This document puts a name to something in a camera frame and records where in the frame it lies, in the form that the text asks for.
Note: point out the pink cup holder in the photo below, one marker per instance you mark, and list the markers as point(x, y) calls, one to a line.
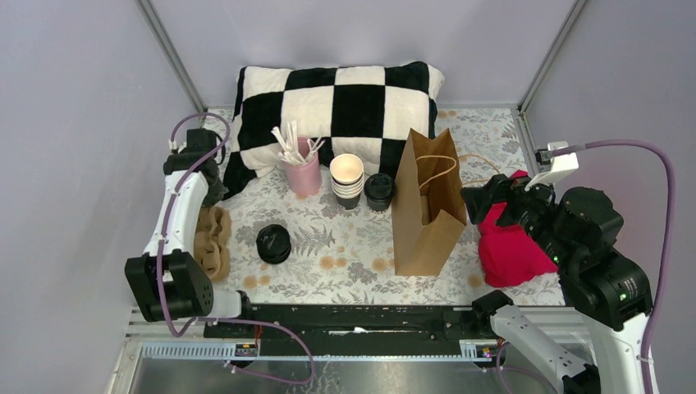
point(305, 179)

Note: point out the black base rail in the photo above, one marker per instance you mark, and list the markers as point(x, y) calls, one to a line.
point(403, 331)

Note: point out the brown paper bag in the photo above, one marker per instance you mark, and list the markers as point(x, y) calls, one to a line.
point(428, 212)

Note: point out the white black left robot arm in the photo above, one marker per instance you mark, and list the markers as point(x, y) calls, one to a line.
point(166, 280)

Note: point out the white wrapped straws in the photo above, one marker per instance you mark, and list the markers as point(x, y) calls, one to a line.
point(292, 150)

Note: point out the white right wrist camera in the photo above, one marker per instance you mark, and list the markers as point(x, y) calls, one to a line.
point(553, 168)

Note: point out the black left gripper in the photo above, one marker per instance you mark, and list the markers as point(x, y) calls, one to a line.
point(215, 194)

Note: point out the brown cardboard cup carrier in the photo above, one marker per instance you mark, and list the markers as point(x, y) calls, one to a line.
point(212, 233)

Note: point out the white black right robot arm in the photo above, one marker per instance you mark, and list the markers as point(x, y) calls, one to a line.
point(611, 293)

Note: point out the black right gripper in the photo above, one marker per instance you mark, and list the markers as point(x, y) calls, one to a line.
point(499, 187)

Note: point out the black white checkered pillow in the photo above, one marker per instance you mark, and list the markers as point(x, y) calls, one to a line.
point(368, 111)

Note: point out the red cloth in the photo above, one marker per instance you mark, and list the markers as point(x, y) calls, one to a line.
point(508, 257)

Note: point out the floral table mat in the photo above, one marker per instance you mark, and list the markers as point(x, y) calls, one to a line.
point(343, 256)

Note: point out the black cup lid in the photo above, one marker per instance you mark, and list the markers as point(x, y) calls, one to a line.
point(379, 187)

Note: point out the stack of paper cups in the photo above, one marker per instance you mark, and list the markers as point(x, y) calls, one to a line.
point(347, 179)

